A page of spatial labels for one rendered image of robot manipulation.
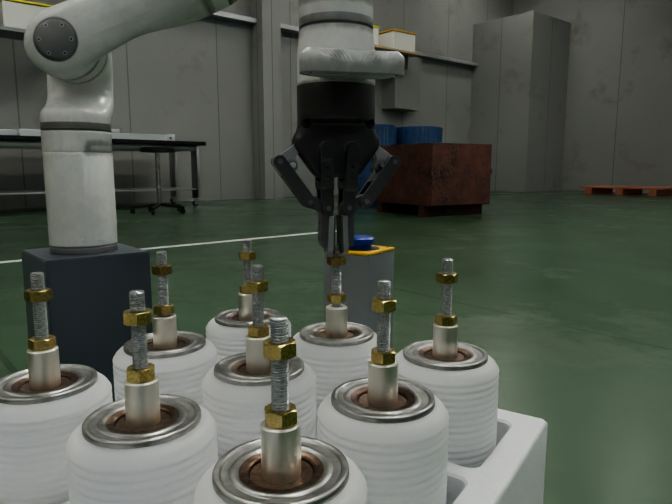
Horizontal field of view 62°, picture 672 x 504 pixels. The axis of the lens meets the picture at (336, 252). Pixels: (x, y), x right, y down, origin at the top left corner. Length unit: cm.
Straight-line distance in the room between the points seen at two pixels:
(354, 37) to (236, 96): 756
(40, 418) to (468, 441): 33
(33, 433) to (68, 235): 44
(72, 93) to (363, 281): 50
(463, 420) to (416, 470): 11
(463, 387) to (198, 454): 22
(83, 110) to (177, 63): 689
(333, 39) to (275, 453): 36
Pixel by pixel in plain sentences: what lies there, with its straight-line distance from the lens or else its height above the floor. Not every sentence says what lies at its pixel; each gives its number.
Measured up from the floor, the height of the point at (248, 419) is 23.
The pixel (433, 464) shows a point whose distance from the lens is 41.
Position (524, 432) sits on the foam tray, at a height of 18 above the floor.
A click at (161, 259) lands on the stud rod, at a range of 55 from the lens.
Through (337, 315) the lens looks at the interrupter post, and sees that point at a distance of 56.
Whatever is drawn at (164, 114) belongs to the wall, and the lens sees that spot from 757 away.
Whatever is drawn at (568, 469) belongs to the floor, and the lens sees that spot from 91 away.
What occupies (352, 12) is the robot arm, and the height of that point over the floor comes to 56.
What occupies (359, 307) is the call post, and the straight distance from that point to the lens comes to 72.
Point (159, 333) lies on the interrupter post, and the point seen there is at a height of 27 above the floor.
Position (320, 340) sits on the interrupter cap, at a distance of 55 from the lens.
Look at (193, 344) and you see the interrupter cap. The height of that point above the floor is 25.
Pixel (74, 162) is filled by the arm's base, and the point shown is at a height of 43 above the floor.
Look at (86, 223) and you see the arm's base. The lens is 85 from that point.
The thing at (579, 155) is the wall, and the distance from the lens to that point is 1194.
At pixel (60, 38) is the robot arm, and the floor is 59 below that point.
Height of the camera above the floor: 42
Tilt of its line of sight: 8 degrees down
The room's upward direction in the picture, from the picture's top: straight up
